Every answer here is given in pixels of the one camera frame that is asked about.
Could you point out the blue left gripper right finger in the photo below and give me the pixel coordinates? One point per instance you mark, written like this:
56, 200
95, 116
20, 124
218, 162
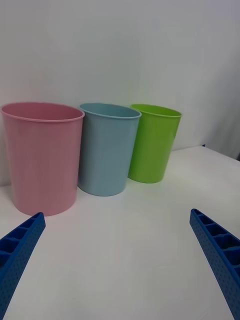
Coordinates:
221, 255

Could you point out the pale blue plastic waste bin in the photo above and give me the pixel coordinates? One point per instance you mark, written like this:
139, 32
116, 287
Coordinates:
105, 155

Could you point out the pink plastic waste bin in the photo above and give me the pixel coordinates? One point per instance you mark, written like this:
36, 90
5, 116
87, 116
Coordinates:
43, 162

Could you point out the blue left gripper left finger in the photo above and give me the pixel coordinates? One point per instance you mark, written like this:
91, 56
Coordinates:
17, 252

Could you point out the green plastic waste bin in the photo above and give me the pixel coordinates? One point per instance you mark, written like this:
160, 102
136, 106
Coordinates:
152, 147

